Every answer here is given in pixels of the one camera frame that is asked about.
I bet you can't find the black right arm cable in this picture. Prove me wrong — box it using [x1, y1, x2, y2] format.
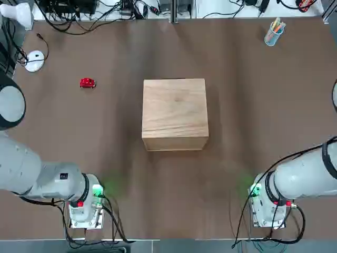
[231, 141, 337, 249]

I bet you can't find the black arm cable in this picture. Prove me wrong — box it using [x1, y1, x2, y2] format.
[10, 189, 136, 243]
[231, 141, 337, 249]

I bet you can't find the black lamp cable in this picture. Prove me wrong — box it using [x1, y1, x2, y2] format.
[36, 33, 49, 63]

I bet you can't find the aluminium frame post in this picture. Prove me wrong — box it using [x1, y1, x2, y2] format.
[170, 0, 179, 24]
[321, 0, 337, 25]

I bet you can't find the translucent blue pen cup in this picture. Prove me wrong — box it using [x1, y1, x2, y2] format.
[264, 17, 286, 47]

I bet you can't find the wooden cabinet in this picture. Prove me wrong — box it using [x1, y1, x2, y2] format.
[141, 77, 211, 152]

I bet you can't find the black computer monitor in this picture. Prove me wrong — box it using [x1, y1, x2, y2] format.
[42, 0, 97, 15]

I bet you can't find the red handheld tool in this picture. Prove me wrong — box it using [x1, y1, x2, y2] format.
[296, 0, 315, 13]

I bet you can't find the red toy car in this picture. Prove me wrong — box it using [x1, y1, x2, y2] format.
[79, 77, 97, 90]

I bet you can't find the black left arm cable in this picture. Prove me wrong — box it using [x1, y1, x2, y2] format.
[10, 189, 136, 243]

